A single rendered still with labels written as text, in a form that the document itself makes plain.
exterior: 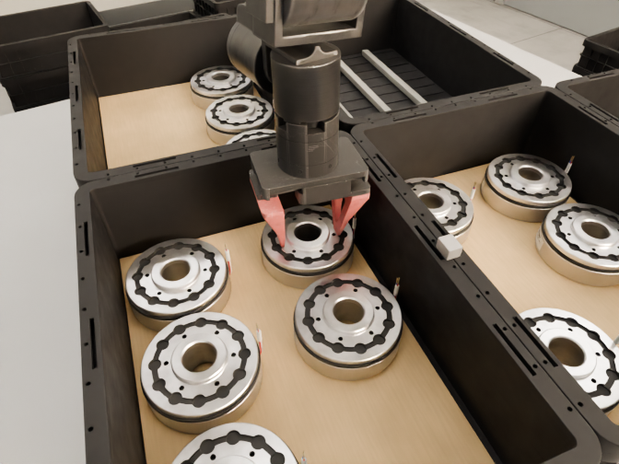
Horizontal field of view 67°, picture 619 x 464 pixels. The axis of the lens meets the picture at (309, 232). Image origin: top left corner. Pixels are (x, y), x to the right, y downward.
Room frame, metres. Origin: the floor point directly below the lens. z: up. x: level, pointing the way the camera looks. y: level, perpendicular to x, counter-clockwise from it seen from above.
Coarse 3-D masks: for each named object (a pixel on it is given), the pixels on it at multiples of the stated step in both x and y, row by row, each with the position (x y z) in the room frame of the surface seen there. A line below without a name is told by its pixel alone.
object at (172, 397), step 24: (216, 312) 0.26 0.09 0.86; (168, 336) 0.24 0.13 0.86; (240, 336) 0.24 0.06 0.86; (144, 360) 0.21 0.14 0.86; (168, 360) 0.21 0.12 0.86; (240, 360) 0.21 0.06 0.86; (144, 384) 0.19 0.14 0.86; (168, 384) 0.19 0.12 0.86; (216, 384) 0.19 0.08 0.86; (240, 384) 0.19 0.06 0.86; (168, 408) 0.17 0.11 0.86; (192, 408) 0.17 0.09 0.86; (216, 408) 0.17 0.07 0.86
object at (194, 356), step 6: (198, 348) 0.23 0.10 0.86; (204, 348) 0.23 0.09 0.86; (210, 348) 0.23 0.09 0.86; (186, 354) 0.22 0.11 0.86; (192, 354) 0.22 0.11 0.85; (198, 354) 0.23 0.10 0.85; (204, 354) 0.23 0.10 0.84; (210, 354) 0.23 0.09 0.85; (186, 360) 0.22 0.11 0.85; (192, 360) 0.22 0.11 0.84; (198, 360) 0.23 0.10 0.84; (204, 360) 0.23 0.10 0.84; (210, 360) 0.23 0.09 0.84; (186, 366) 0.21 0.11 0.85; (192, 366) 0.22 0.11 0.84
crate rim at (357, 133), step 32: (512, 96) 0.55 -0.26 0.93; (352, 128) 0.48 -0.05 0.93; (384, 128) 0.48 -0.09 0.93; (608, 128) 0.48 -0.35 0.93; (384, 160) 0.41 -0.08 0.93; (480, 288) 0.24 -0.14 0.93; (512, 320) 0.21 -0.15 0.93; (544, 352) 0.18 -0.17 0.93; (576, 384) 0.15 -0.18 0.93; (608, 448) 0.11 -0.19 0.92
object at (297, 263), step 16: (288, 208) 0.41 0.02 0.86; (304, 208) 0.41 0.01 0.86; (320, 208) 0.41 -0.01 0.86; (288, 224) 0.38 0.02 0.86; (272, 240) 0.36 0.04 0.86; (336, 240) 0.36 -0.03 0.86; (352, 240) 0.36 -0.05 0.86; (272, 256) 0.33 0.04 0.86; (288, 256) 0.34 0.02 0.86; (304, 256) 0.33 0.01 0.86; (320, 256) 0.33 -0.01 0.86; (336, 256) 0.33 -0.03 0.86; (304, 272) 0.32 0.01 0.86
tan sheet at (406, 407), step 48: (240, 240) 0.39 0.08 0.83; (240, 288) 0.32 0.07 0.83; (288, 288) 0.32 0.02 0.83; (144, 336) 0.26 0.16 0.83; (288, 336) 0.26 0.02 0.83; (288, 384) 0.21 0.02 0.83; (336, 384) 0.21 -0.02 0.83; (384, 384) 0.21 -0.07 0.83; (432, 384) 0.21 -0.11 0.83; (144, 432) 0.16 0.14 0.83; (288, 432) 0.16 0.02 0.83; (336, 432) 0.16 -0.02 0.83; (384, 432) 0.16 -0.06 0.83; (432, 432) 0.16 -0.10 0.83
